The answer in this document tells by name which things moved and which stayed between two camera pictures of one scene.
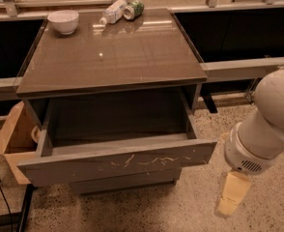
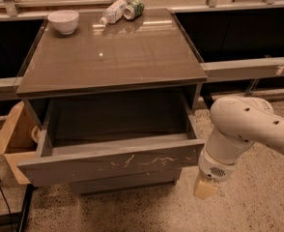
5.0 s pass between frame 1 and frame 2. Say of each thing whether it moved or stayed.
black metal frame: stayed
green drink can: stayed
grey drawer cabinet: stayed
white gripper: moved
